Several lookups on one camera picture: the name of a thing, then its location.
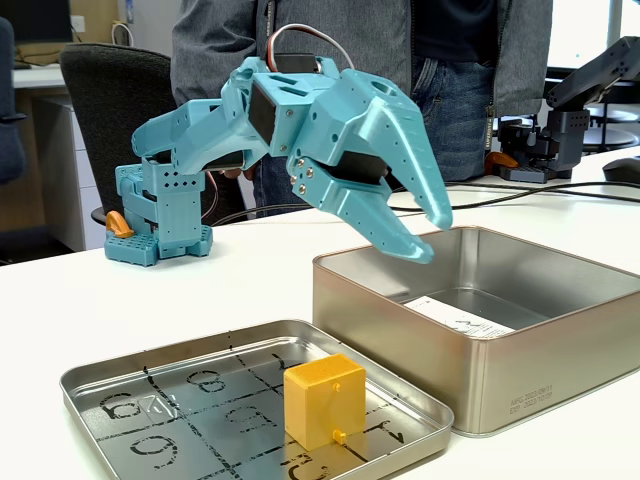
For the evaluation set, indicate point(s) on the yellow block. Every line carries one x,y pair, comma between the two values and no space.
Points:
320,405

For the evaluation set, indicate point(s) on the person's hand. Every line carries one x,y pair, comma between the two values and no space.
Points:
245,173

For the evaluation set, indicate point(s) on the orange table clamp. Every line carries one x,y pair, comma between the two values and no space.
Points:
502,161
119,224

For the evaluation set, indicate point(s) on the person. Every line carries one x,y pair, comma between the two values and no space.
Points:
380,30

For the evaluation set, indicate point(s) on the white paper label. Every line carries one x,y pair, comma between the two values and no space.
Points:
460,317

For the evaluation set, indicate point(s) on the black office chair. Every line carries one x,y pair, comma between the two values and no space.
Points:
115,90

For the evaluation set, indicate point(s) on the dark computer mouse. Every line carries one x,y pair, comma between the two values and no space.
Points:
625,170

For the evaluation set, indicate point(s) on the metal tin lid with numbers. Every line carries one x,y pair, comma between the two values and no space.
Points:
210,415

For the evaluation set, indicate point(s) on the deep metal tin box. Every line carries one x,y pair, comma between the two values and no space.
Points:
550,380

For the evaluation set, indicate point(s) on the white desk cabinet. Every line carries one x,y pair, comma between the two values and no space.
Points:
55,150

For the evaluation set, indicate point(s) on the dark monitor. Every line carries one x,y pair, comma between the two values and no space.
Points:
35,20

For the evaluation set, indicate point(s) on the blue chair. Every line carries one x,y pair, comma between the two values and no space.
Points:
10,140

